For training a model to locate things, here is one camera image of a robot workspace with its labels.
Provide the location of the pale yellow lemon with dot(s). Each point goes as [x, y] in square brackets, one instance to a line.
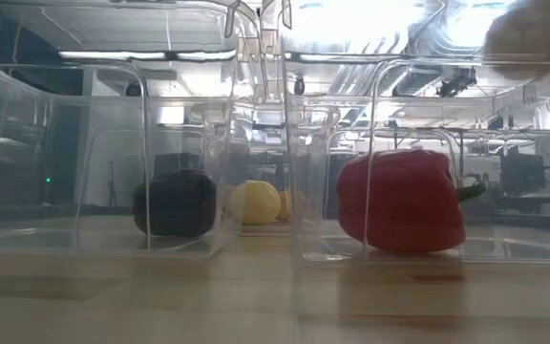
[256, 203]

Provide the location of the dark red apple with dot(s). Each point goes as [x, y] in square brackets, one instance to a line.
[175, 203]

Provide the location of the red bell pepper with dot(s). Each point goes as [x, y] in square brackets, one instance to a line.
[399, 200]

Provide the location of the narrow clear plastic container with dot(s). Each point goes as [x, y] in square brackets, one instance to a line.
[263, 143]

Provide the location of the small orange citrus fruit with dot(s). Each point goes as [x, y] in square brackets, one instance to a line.
[285, 205]

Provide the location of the black ceiling device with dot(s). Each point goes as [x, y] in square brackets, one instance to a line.
[456, 82]

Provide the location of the wide clear plastic container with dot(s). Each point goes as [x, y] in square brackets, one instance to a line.
[518, 143]
[41, 143]

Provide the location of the black background monitor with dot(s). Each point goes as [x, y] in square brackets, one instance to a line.
[523, 173]

